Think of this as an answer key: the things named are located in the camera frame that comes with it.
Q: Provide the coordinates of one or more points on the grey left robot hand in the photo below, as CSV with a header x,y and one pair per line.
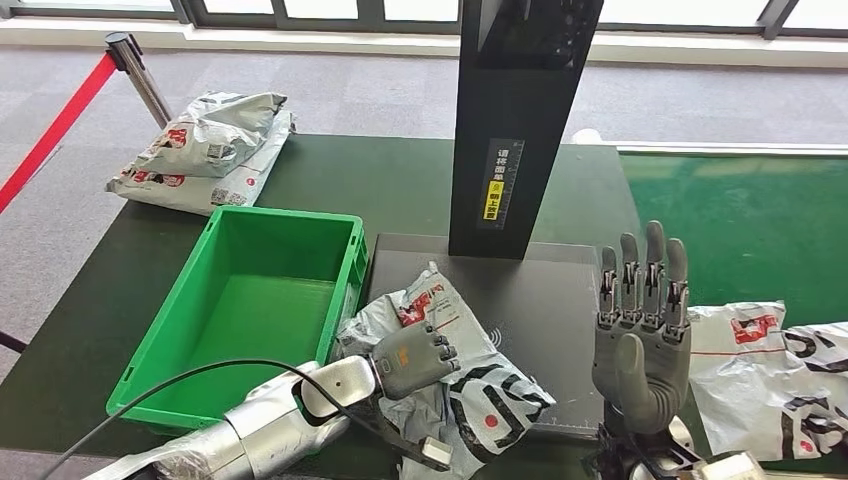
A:
x,y
411,361

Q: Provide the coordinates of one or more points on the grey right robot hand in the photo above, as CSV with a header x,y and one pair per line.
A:
x,y
642,378

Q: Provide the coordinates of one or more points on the grey parcel black print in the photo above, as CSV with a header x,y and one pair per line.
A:
x,y
430,305

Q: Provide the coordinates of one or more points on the white parcel red logo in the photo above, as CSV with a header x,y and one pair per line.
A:
x,y
729,384

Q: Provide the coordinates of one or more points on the black inbound scanner machine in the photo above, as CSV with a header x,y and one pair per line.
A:
x,y
550,311

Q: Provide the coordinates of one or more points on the white parcel black lettering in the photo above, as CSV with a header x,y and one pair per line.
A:
x,y
821,344

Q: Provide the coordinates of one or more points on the flat grey parcel bag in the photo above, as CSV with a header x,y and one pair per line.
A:
x,y
189,195

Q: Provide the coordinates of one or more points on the crumpled grey parcel bag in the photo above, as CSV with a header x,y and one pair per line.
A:
x,y
218,132

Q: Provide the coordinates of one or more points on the red barrier belt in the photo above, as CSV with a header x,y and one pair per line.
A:
x,y
60,129

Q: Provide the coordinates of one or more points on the green plastic crate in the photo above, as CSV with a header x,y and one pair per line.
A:
x,y
265,311

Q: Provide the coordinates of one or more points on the yellow black scanner label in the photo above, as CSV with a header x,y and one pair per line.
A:
x,y
495,202

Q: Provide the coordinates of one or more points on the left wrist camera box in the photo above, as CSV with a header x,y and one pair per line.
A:
x,y
437,452

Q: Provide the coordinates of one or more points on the white conveyor side rail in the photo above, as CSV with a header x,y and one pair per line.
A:
x,y
729,148

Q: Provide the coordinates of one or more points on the silver stanchion post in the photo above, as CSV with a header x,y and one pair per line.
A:
x,y
140,79

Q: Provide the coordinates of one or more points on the dark window frame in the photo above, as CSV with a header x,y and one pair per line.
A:
x,y
232,10

